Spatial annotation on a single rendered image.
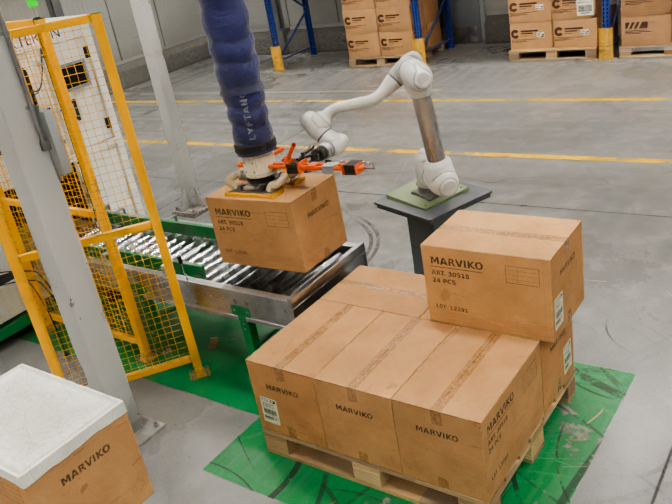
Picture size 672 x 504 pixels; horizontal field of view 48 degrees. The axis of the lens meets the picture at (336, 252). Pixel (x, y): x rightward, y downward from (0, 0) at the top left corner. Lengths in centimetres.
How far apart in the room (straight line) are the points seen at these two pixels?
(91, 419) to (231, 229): 181
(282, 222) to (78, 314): 109
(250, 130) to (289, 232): 56
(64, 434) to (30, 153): 149
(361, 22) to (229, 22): 833
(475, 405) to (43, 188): 213
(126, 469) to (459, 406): 126
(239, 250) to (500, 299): 154
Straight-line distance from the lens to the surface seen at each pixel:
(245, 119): 389
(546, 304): 328
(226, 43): 382
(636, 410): 390
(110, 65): 397
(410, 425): 315
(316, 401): 341
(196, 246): 500
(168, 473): 396
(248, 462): 385
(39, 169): 366
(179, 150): 703
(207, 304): 434
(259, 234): 401
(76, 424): 262
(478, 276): 334
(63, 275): 378
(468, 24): 1263
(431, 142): 406
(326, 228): 404
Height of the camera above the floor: 238
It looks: 25 degrees down
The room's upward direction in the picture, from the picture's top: 10 degrees counter-clockwise
